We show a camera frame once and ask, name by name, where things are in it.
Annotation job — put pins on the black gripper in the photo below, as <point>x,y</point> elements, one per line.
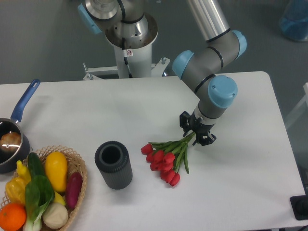
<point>190,122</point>

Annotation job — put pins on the red tulip bouquet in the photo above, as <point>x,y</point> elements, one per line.
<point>167,158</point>

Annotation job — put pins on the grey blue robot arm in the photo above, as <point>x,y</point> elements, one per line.
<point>198,71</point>

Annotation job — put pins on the dark grey ribbed vase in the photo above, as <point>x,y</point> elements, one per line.
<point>112,160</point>

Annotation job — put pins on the woven wicker basket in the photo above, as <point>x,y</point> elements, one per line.
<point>75,164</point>

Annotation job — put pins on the black device at edge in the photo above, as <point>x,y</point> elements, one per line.
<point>300,206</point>

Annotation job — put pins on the purple eggplant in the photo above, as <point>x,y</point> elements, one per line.
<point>73,189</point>

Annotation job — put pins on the yellow squash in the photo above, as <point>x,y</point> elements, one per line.
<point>56,167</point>

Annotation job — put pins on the blue translucent container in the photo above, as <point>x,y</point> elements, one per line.
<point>294,21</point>

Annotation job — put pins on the yellow banana piece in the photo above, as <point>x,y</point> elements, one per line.
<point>59,199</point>

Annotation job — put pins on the dark green cucumber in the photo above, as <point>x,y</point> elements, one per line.
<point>35,166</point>

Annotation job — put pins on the beige round potato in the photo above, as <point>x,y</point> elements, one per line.
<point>55,216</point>

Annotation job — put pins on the green bok choy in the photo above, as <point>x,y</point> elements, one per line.
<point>38,194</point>

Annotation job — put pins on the small yellow gourd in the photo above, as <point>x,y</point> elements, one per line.
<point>23,171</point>

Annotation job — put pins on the brown bread roll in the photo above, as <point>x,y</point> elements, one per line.
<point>10,142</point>

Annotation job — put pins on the yellow bell pepper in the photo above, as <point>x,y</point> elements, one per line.
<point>15,190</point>

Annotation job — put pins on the orange fruit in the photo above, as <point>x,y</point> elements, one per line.
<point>12,217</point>

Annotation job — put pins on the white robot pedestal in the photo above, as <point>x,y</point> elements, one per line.
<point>132,43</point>

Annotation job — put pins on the blue handled saucepan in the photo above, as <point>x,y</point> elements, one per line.
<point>8,160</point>

